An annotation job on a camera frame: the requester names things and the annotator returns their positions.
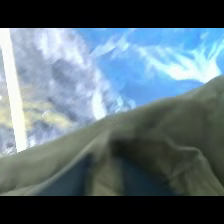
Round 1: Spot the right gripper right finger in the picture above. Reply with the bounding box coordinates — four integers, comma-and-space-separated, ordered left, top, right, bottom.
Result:
121, 159, 176, 197

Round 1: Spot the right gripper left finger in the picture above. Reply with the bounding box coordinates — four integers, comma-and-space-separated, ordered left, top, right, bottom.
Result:
38, 154, 94, 197

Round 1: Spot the olive green garment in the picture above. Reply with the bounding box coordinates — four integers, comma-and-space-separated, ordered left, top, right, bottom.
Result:
0, 74, 224, 197

